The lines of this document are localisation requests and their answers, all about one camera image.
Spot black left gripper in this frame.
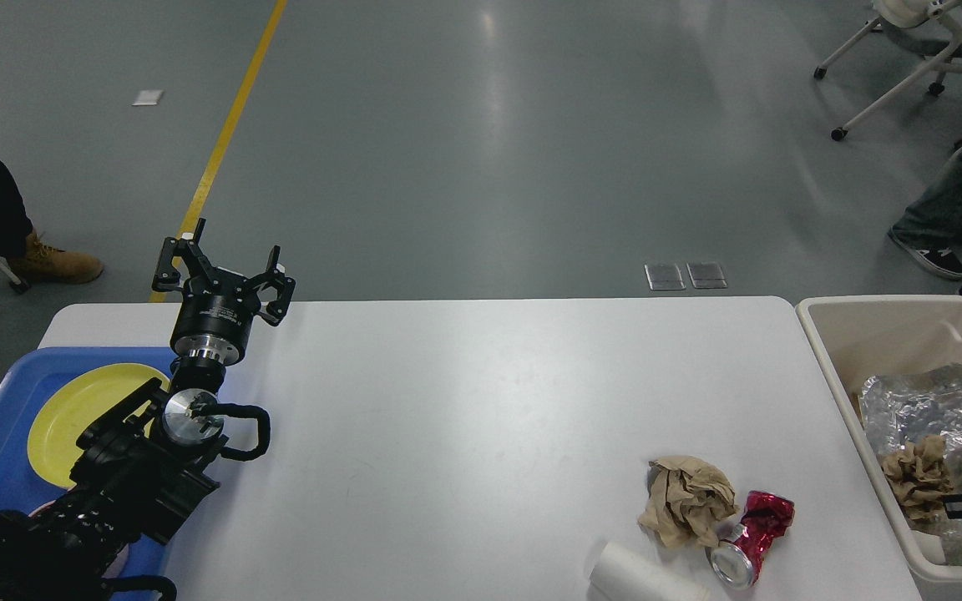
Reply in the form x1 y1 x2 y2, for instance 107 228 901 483
152 220 296 366

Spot foil sheet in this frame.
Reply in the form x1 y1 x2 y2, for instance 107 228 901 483
859 364 962 492

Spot yellow plate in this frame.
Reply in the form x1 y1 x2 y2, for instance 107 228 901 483
26 364 170 490

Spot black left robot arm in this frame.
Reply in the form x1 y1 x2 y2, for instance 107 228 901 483
0 220 296 600

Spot white floor marker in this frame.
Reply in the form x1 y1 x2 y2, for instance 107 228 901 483
131 90 165 107

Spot red wrapper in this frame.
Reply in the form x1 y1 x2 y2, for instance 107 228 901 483
737 490 795 562

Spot beige plastic bin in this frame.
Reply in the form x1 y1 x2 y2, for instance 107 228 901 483
797 295 962 598

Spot metal can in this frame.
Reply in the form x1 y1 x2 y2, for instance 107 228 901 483
706 540 758 590

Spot blue plastic tray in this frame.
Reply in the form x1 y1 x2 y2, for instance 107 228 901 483
0 347 203 600

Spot white paper cup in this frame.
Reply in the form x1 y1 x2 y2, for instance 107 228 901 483
589 543 711 600

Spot metal floor socket plates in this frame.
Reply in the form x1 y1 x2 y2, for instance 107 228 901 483
644 261 729 290

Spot office chair base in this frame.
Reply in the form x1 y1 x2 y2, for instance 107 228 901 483
813 1 962 151

